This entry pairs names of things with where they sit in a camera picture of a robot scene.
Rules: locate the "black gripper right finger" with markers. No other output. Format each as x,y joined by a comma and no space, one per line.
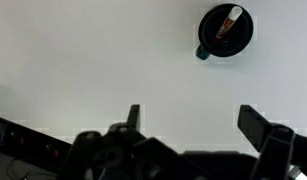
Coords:
278,146

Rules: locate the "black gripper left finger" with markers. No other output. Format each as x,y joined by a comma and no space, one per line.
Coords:
123,153

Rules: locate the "dark blue ceramic mug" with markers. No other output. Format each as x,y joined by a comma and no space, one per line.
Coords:
236,40

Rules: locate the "black base plate with clamps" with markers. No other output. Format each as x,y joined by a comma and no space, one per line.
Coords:
27,154

